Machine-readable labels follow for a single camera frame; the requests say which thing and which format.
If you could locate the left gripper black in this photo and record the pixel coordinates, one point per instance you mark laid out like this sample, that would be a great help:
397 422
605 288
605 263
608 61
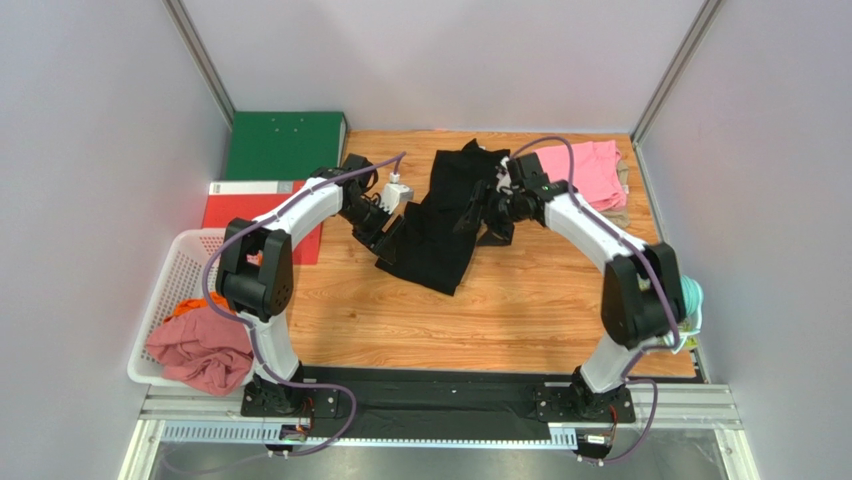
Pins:
378 240

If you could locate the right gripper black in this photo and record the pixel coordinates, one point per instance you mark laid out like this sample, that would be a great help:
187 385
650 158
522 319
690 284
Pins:
492 209

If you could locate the black floral t shirt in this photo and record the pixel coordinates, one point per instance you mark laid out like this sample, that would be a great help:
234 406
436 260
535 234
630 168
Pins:
429 252

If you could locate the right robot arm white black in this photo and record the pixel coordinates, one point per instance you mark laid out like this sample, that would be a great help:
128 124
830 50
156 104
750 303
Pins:
642 296

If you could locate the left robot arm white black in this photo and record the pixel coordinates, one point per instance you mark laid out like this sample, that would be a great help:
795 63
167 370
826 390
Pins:
255 268

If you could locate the folded pink t shirt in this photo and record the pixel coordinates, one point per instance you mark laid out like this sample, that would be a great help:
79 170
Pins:
594 164

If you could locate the folded beige t shirt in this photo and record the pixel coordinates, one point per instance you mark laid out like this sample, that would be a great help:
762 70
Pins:
617 210

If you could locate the orange t shirt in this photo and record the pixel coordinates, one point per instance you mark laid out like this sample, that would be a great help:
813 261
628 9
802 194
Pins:
196 303

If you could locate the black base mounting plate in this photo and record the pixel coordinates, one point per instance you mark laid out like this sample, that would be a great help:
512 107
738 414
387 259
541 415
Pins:
400 404

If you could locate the white plastic laundry basket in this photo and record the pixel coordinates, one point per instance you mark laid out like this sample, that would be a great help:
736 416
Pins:
182 277

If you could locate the dusty pink t shirt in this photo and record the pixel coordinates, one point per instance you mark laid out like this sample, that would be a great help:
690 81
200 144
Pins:
202 350

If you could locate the teal headphones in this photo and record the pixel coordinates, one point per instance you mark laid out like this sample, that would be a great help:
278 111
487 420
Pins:
693 302

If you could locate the green book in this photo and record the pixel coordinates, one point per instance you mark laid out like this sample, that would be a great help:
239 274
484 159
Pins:
685 340

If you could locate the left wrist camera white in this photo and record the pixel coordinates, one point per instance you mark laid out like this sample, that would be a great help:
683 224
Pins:
394 194

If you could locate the green ring binder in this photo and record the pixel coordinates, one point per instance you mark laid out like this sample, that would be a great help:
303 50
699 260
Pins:
284 145

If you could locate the red ring binder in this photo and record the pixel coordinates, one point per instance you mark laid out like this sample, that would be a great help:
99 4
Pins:
245 199

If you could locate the aluminium frame rail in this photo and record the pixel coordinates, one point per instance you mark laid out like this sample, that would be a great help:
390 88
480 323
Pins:
218 420

